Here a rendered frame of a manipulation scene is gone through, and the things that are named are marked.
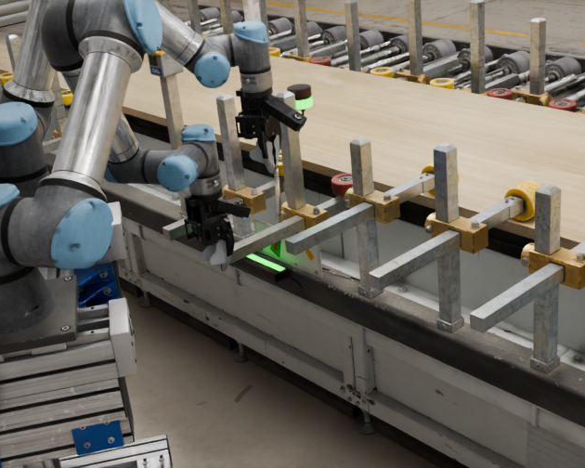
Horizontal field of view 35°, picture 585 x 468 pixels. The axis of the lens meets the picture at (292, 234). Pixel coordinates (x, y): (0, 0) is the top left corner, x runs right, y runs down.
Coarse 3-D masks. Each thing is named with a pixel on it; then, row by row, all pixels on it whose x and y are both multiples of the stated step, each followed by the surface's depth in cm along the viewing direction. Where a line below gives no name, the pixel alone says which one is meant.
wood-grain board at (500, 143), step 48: (0, 48) 433; (144, 96) 334; (192, 96) 328; (336, 96) 310; (384, 96) 305; (432, 96) 299; (480, 96) 294; (240, 144) 279; (336, 144) 267; (384, 144) 263; (432, 144) 259; (480, 144) 255; (528, 144) 252; (576, 144) 248; (480, 192) 225; (576, 192) 220; (576, 240) 197
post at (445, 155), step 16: (448, 144) 190; (448, 160) 190; (448, 176) 191; (448, 192) 193; (448, 208) 194; (448, 256) 199; (448, 272) 201; (448, 288) 202; (448, 304) 204; (448, 320) 206
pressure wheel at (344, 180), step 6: (342, 174) 244; (348, 174) 243; (336, 180) 240; (342, 180) 241; (348, 180) 240; (336, 186) 239; (342, 186) 238; (348, 186) 238; (336, 192) 240; (342, 192) 239
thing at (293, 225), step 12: (324, 204) 238; (336, 204) 239; (300, 216) 233; (276, 228) 228; (288, 228) 229; (300, 228) 232; (240, 240) 224; (252, 240) 223; (264, 240) 225; (276, 240) 228; (240, 252) 221; (252, 252) 223
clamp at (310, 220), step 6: (282, 204) 239; (306, 204) 237; (282, 210) 239; (288, 210) 236; (294, 210) 235; (300, 210) 234; (306, 210) 234; (312, 210) 233; (324, 210) 233; (288, 216) 237; (306, 216) 231; (312, 216) 230; (318, 216) 231; (324, 216) 232; (306, 222) 232; (312, 222) 230; (318, 222) 231; (306, 228) 233
